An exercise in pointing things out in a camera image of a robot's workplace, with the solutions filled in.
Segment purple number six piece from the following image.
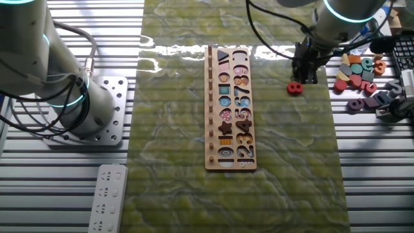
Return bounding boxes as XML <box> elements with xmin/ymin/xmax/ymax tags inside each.
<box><xmin>346</xmin><ymin>98</ymin><xmax>365</xmax><ymax>112</ymax></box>

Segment wooden shape puzzle board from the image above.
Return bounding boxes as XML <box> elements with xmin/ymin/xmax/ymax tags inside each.
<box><xmin>204</xmin><ymin>45</ymin><xmax>257</xmax><ymax>172</ymax></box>

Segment navy number piece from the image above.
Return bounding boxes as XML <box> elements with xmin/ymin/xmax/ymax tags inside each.
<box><xmin>374</xmin><ymin>90</ymin><xmax>393</xmax><ymax>106</ymax></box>

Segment pink number two piece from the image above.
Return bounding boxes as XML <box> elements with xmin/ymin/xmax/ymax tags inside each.
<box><xmin>359</xmin><ymin>80</ymin><xmax>378</xmax><ymax>96</ymax></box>

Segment grey oval piece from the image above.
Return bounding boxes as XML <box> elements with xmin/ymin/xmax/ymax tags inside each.
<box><xmin>338</xmin><ymin>63</ymin><xmax>353</xmax><ymax>76</ymax></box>

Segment grey number five piece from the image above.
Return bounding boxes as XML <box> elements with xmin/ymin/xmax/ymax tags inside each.
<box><xmin>386</xmin><ymin>79</ymin><xmax>404</xmax><ymax>98</ymax></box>

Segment ribbed silver camera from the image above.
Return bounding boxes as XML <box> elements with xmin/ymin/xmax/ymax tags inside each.
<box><xmin>400</xmin><ymin>69</ymin><xmax>414</xmax><ymax>97</ymax></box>

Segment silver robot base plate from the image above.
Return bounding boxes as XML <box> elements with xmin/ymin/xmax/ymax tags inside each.
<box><xmin>43</xmin><ymin>76</ymin><xmax>129</xmax><ymax>147</ymax></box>

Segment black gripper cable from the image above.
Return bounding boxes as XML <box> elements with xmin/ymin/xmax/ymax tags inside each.
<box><xmin>245</xmin><ymin>0</ymin><xmax>296</xmax><ymax>61</ymax></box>

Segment red number eight piece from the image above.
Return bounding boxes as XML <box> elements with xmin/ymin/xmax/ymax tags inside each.
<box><xmin>286</xmin><ymin>82</ymin><xmax>305</xmax><ymax>96</ymax></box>

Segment black keyboard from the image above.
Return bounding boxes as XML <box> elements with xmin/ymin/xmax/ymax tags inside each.
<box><xmin>390</xmin><ymin>34</ymin><xmax>414</xmax><ymax>77</ymax></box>

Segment green marble pattern mat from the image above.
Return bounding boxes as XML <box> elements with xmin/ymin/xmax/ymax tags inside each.
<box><xmin>119</xmin><ymin>0</ymin><xmax>352</xmax><ymax>233</ymax></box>

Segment red circle piece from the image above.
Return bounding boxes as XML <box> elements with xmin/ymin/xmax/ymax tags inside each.
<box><xmin>332</xmin><ymin>79</ymin><xmax>348</xmax><ymax>93</ymax></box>

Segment brown number four piece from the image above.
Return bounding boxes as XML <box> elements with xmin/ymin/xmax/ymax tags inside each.
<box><xmin>235</xmin><ymin>118</ymin><xmax>253</xmax><ymax>133</ymax></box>

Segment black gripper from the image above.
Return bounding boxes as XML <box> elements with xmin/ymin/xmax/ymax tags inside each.
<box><xmin>290</xmin><ymin>39</ymin><xmax>325</xmax><ymax>85</ymax></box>

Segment brown star piece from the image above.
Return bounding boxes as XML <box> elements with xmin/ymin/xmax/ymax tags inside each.
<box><xmin>217</xmin><ymin>120</ymin><xmax>234</xmax><ymax>136</ymax></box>

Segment teal number six piece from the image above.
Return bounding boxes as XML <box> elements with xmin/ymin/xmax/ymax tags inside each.
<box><xmin>361</xmin><ymin>57</ymin><xmax>375</xmax><ymax>72</ymax></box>

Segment purple square piece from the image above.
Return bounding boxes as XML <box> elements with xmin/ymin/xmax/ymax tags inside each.
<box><xmin>362</xmin><ymin>96</ymin><xmax>380</xmax><ymax>109</ymax></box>

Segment white power strip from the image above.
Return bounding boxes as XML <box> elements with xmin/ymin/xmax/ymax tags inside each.
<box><xmin>87</xmin><ymin>164</ymin><xmax>129</xmax><ymax>233</ymax></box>

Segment orange number three piece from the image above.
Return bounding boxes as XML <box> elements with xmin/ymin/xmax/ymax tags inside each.
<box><xmin>372</xmin><ymin>60</ymin><xmax>387</xmax><ymax>76</ymax></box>

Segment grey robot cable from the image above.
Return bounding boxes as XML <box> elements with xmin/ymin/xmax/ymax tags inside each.
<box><xmin>52</xmin><ymin>20</ymin><xmax>98</xmax><ymax>79</ymax></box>

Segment red heart piece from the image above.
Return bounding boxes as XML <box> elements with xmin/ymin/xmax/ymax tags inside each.
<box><xmin>348</xmin><ymin>74</ymin><xmax>363</xmax><ymax>88</ymax></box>

